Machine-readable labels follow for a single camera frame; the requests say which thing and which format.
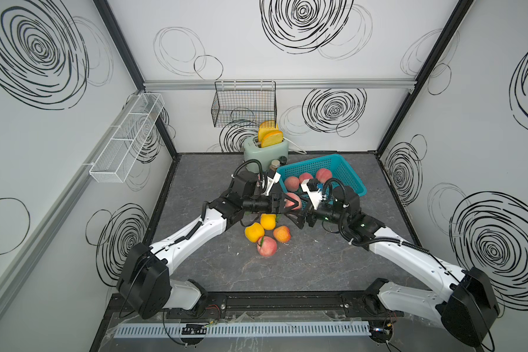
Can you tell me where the white wire wall shelf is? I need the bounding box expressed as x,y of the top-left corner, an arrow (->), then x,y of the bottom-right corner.
89,92 -> 164,183

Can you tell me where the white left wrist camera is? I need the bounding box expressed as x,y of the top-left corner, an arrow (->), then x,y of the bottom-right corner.
263,170 -> 281,196

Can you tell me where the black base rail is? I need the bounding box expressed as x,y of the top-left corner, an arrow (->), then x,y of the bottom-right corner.
107,290 -> 441,320

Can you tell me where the grey horizontal wall rail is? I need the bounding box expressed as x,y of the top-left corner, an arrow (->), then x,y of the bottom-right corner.
144,79 -> 417,91

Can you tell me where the yellow peach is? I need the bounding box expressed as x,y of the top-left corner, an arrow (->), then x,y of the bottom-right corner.
260,214 -> 277,231
244,222 -> 265,243

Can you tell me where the mint green toaster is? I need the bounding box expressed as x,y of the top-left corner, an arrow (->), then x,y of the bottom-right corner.
243,136 -> 289,171

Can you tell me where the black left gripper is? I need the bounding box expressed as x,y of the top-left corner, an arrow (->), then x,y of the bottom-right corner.
241,194 -> 297,216

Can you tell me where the yellow peach lower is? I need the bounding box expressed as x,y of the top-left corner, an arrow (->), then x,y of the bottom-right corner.
244,222 -> 265,243

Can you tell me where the white slotted cable duct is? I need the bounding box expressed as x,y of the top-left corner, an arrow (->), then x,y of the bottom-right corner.
113,321 -> 371,339

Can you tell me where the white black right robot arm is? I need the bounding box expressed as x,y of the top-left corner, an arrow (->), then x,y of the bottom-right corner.
285,208 -> 500,351

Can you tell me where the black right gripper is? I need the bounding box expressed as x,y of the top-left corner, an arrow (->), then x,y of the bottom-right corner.
285,191 -> 348,229

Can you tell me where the glass spice jar silver lid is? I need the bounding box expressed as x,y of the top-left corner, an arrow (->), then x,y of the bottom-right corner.
269,159 -> 280,172

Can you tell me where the black corner frame post left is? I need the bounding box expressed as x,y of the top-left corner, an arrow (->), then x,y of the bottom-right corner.
93,0 -> 180,161

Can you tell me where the yellow toast slice left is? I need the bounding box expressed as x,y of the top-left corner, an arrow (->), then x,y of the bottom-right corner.
258,120 -> 278,142

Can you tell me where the pink peach front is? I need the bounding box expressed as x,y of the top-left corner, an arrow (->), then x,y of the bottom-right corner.
285,192 -> 302,210

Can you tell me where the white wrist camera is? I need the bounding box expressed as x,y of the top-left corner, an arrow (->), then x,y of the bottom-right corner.
263,170 -> 281,196
302,179 -> 324,210

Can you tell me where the orange wrinkled peach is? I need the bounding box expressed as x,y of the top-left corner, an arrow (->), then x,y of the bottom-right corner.
273,225 -> 291,243

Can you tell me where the black wire hanging basket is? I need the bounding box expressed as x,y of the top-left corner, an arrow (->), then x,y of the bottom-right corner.
210,80 -> 278,128

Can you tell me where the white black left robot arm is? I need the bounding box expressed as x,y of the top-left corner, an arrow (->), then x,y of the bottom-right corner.
117,192 -> 302,319

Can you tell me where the teal plastic basket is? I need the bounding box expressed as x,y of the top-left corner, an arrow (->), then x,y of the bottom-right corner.
277,154 -> 367,203

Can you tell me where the yellow toast slice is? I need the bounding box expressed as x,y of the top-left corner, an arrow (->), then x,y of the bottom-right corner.
260,130 -> 284,148
258,120 -> 278,142

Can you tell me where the yellow peach upper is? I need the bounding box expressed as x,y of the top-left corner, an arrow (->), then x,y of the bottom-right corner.
260,214 -> 277,231

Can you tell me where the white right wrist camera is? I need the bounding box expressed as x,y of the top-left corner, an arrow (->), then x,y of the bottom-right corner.
302,179 -> 324,210

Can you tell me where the black corner frame post right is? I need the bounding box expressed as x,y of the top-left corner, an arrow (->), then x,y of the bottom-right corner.
376,0 -> 475,156

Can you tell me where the yellow toast slice right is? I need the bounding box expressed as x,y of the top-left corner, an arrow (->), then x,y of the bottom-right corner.
260,130 -> 284,148

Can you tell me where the black corner frame post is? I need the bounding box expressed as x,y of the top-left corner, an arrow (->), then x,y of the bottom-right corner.
376,0 -> 475,156
93,0 -> 180,161

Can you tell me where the white toaster power cable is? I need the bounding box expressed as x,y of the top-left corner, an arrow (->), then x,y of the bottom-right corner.
282,137 -> 308,155

